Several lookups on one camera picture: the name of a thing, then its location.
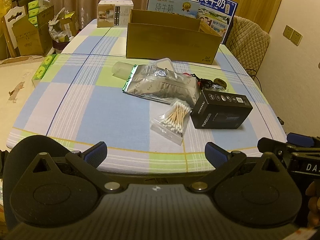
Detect black Flyco shaver box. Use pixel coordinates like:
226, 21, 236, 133
190, 89, 253, 129

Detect dark blue milk carton box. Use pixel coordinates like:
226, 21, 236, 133
196, 0, 238, 44

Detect bag of cotton swabs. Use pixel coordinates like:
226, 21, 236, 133
150, 100, 191, 145

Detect crumpled bag of clutter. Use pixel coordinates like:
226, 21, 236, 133
48, 8, 79, 54

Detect brown carton with handle cutout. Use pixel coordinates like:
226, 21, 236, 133
4, 6, 54, 56

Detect black cable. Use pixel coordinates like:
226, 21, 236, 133
190, 73, 213, 90

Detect green tissue packs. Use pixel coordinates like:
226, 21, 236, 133
31, 54, 57, 88

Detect red plush toy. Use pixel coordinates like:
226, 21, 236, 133
184, 73, 202, 87

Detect clear plastic packet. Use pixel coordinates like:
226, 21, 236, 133
208, 85, 228, 93

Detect silver foil pouch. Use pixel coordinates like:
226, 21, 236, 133
123, 64, 200, 108

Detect clear plastic roll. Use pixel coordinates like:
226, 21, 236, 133
111, 61, 134, 80

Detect person's right hand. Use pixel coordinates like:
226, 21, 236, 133
305, 181, 320, 228

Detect brown hair scrunchie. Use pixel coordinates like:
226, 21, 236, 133
213, 78, 227, 89

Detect quilted beige chair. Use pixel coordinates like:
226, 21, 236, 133
226, 16, 270, 77

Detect wall power sockets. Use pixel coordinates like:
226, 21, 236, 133
283, 25, 303, 46

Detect yellow plastic bag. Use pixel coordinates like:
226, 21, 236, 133
0, 0, 12, 18

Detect checked tablecloth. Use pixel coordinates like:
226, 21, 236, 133
5, 21, 286, 173

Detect white square plastic container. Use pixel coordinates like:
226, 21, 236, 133
155, 58, 174, 71

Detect open brown cardboard box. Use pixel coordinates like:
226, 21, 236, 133
126, 9, 222, 64

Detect light blue milk carton box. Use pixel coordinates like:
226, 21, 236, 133
147, 0, 200, 18

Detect white appliance box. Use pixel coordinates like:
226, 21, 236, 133
97, 0, 134, 28

